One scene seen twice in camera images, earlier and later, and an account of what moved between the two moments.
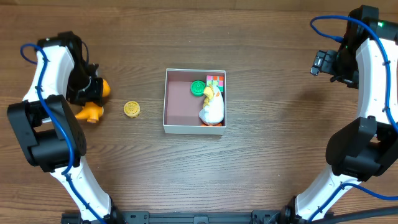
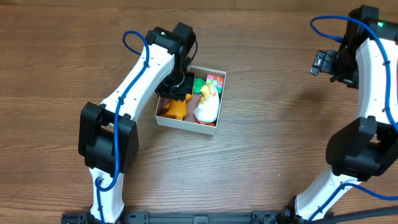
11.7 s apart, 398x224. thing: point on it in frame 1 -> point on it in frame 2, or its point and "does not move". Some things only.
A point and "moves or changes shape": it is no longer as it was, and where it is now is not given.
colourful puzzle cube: (216, 80) does not move
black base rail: (280, 216) does not move
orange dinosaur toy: (91, 111) -> (177, 109)
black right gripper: (343, 73) does not move
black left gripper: (90, 91) -> (176, 90)
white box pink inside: (181, 109) moves or changes shape
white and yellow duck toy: (212, 113) moves or changes shape
